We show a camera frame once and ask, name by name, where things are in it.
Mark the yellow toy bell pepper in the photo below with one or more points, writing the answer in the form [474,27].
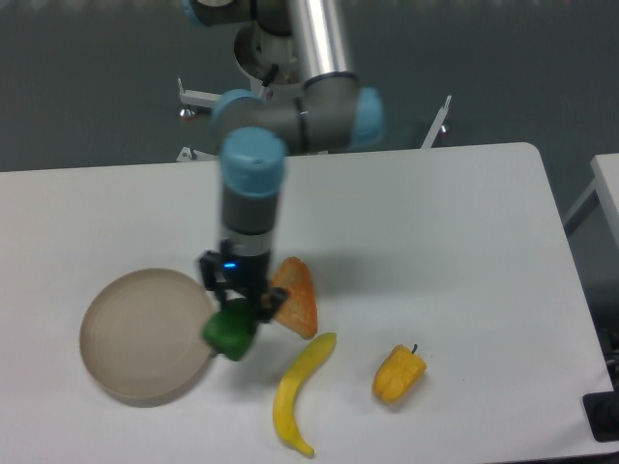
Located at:
[397,374]

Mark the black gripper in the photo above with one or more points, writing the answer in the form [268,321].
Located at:
[243,268]

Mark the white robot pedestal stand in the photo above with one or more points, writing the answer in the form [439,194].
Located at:
[270,64]

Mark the orange toy bread wedge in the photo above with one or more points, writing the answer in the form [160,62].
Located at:
[299,312]

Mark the white side table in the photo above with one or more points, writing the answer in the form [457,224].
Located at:
[601,191]

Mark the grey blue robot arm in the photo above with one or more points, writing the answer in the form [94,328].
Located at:
[331,111]

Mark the beige round plate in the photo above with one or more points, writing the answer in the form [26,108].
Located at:
[140,338]

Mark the green toy bell pepper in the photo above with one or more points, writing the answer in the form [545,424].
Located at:
[231,331]

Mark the black device at table edge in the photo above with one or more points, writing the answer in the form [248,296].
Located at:
[601,409]

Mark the yellow toy banana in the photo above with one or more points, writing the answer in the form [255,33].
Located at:
[291,384]

